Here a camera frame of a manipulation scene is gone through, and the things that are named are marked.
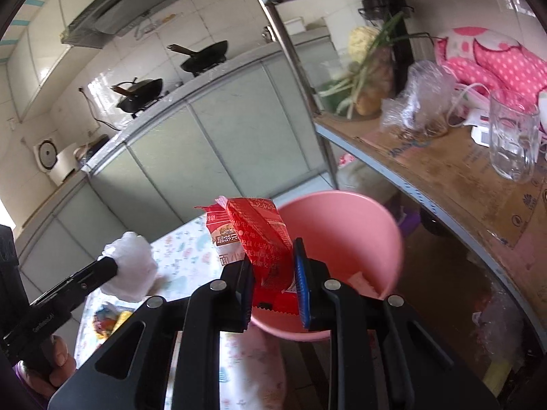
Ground white power strip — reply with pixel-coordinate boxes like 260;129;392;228
465;109;497;144

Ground floral bear-print tablecloth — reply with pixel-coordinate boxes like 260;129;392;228
74;216;287;410

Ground clear plastic bag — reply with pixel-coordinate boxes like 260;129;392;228
380;60;456;137

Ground white wall cabinet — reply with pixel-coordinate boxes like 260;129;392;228
6;0;105;121

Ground pale green kitchen cabinets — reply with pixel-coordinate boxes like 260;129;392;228
13;30;338;295

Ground white tissue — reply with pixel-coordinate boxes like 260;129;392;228
97;231;159;302

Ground colourful small wrapper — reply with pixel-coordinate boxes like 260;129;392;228
92;303;133;340

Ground black wok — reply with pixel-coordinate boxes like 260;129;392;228
111;78;165;114

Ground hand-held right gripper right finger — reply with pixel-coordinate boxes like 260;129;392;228
292;237;501;410

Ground steel range hood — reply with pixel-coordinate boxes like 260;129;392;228
60;0;182;50

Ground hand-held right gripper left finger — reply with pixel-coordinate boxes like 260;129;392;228
55;255;257;410

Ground black blender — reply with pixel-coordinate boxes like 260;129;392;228
358;0;432;97

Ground black power cord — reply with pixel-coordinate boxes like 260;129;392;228
79;87;125;131

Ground clear glass mug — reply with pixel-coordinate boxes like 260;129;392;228
488;90;542;184

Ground pink dotted plush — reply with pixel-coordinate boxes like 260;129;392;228
435;27;547;95

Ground crumpled clear plastic wrap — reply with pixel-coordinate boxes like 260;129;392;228
472;290;524;365

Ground red snack packet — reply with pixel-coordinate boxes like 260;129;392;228
196;195;302;314

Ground white rice cooker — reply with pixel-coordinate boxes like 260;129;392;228
33;138;80;187

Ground potato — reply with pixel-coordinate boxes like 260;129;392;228
355;90;384;116

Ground pink plastic basin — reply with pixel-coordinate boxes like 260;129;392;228
250;191;405;342

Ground metal shelf rack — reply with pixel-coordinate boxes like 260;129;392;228
239;0;547;338

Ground cauliflower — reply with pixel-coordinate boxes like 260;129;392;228
348;26;382;63

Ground green onions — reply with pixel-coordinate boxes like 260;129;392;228
318;11;406;119

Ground person's left hand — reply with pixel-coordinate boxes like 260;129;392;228
40;336;78;399

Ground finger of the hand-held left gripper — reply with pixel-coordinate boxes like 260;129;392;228
30;257;119;309

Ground black frying pan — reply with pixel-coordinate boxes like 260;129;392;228
168;40;229;74

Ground brown cardboard sheet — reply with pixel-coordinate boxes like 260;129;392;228
318;113;547;248

